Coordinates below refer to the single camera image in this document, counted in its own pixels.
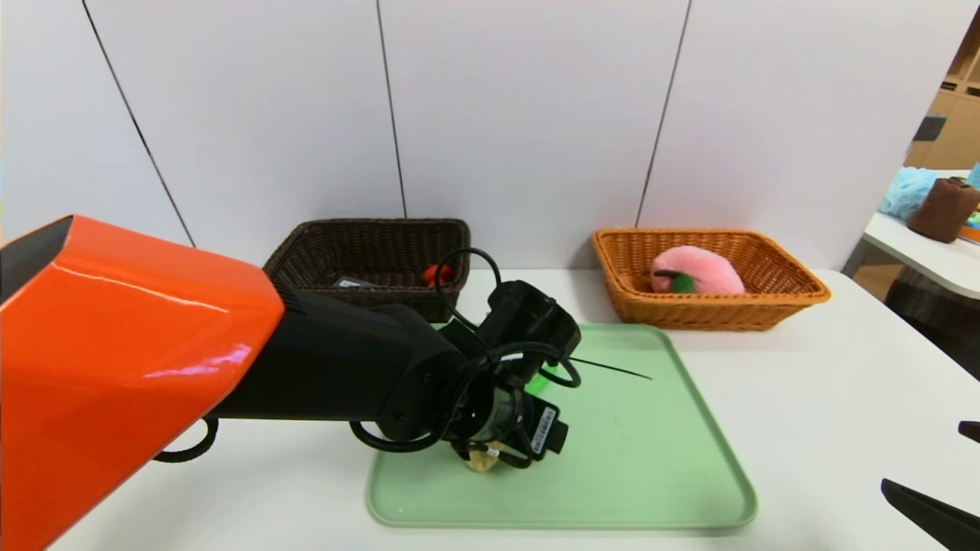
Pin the grey translucent plastic case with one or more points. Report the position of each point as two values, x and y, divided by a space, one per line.
354 282

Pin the brown rolled towel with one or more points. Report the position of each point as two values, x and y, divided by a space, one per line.
942 214

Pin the dark grey box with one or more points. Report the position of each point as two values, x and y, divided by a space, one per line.
929 128

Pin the dark ribbed bin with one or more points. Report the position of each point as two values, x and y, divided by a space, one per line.
942 321

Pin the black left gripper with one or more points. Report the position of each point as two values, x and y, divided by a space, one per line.
545 428

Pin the red rubber duck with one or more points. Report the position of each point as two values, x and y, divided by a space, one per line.
432 274

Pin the colourful box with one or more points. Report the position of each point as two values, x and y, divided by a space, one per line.
972 229

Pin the teal object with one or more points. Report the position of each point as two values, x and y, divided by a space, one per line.
975 177

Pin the pink plush peach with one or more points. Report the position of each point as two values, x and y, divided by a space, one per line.
708 272

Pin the orange wicker basket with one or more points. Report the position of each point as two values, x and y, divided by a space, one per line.
689 310

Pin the wooden shelf unit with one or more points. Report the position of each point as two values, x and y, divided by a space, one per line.
957 130

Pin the white side table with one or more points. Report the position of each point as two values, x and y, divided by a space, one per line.
934 264

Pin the light green plastic tray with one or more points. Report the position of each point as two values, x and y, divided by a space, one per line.
651 459

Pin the dark brown wicker basket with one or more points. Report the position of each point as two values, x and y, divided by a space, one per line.
367 237

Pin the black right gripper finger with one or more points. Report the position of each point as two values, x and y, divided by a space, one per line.
972 431
942 520

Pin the light blue cloth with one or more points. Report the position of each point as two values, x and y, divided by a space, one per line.
907 191

